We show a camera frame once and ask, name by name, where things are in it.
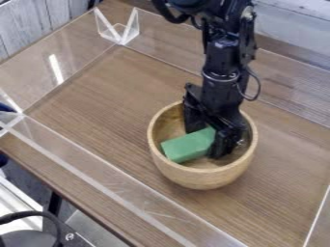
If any clear acrylic tray enclosure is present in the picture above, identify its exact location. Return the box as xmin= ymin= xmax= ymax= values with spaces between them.
xmin=0 ymin=3 xmax=330 ymax=247

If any light brown wooden bowl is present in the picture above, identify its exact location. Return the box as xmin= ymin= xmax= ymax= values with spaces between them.
xmin=147 ymin=101 xmax=258 ymax=190

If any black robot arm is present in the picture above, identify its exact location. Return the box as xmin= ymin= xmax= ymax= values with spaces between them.
xmin=151 ymin=0 xmax=258 ymax=159

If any black table leg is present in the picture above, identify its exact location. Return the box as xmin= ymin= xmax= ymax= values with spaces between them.
xmin=48 ymin=192 xmax=63 ymax=216

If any black cable loop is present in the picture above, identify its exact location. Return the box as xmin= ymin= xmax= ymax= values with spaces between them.
xmin=0 ymin=210 xmax=61 ymax=247

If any blue object at left edge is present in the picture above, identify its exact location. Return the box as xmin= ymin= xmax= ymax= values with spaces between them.
xmin=0 ymin=102 xmax=17 ymax=113

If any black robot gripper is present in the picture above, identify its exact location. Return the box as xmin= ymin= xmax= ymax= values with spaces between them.
xmin=183 ymin=70 xmax=248 ymax=159

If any green rectangular block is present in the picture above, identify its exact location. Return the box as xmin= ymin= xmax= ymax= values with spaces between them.
xmin=161 ymin=127 xmax=215 ymax=163

